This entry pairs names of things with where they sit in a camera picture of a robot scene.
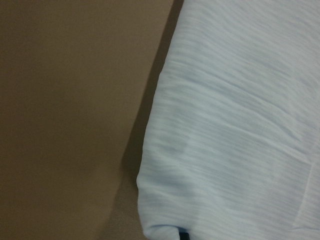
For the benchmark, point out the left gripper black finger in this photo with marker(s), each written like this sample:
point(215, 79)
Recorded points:
point(184, 236)

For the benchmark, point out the light blue button shirt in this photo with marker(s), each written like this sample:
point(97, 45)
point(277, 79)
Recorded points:
point(232, 145)

